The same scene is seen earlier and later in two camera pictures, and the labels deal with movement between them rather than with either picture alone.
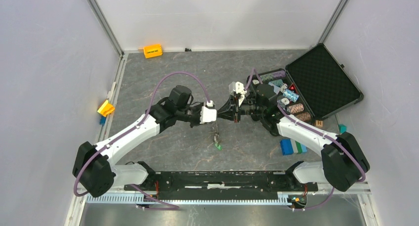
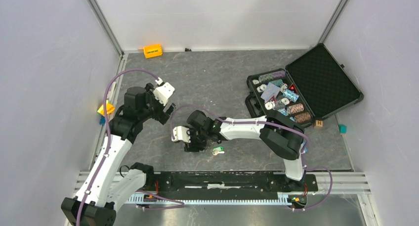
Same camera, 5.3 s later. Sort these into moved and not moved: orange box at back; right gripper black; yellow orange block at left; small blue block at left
Moved: right gripper black
Not moved: yellow orange block at left; small blue block at left; orange box at back
